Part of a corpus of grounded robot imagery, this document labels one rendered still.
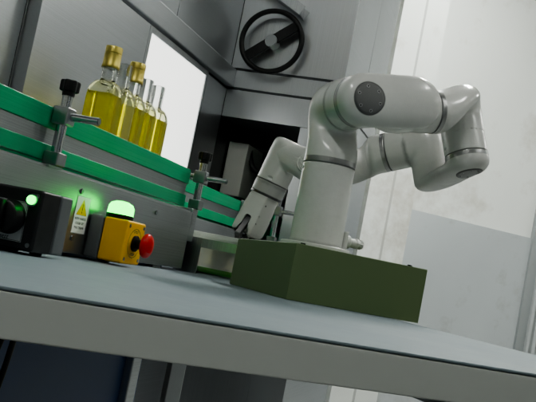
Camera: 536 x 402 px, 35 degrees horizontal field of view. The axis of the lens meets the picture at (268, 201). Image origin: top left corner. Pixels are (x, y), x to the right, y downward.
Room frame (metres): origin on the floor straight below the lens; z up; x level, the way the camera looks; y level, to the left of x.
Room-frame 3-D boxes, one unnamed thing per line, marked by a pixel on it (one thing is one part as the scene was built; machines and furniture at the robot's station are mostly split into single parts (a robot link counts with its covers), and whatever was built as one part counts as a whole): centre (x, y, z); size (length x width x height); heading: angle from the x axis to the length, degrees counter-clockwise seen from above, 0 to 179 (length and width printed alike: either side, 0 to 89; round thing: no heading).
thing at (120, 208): (1.41, 0.23, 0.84); 0.04 x 0.04 x 0.03
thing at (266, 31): (2.67, 0.08, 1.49); 0.21 x 0.05 x 0.21; 73
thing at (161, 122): (1.90, 0.29, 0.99); 0.06 x 0.06 x 0.21; 73
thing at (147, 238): (1.40, 0.19, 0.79); 0.04 x 0.03 x 0.04; 163
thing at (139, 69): (1.79, 0.32, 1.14); 0.04 x 0.04 x 0.04
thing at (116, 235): (1.41, 0.23, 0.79); 0.07 x 0.07 x 0.07; 73
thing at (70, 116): (1.26, 0.30, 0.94); 0.07 x 0.04 x 0.13; 73
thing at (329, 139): (1.54, -0.10, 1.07); 0.13 x 0.10 x 0.16; 20
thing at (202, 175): (1.85, 0.17, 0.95); 0.17 x 0.03 x 0.12; 73
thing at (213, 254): (1.93, 0.07, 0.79); 0.27 x 0.17 x 0.08; 73
